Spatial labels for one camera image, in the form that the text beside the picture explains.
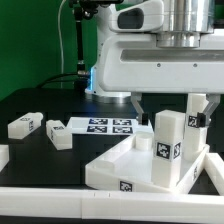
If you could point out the white wall block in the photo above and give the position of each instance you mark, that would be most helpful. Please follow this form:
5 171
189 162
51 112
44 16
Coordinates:
4 156
214 166

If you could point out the white front wall fence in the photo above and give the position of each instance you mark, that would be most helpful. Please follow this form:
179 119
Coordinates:
112 205

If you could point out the white right wall block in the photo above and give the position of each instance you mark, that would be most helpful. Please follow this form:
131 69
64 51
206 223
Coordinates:
214 166

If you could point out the white desk top tray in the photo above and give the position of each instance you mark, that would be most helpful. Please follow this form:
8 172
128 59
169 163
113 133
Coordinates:
128 166

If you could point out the white marker sheet with tags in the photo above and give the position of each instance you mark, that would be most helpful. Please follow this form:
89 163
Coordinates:
106 126

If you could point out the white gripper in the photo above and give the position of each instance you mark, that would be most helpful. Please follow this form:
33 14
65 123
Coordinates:
133 63

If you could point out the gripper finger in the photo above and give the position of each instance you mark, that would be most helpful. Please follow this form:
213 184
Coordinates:
204 118

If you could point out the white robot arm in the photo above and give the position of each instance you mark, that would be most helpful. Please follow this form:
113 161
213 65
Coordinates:
159 46

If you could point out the white left wall block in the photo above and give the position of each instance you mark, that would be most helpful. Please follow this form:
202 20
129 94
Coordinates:
4 156

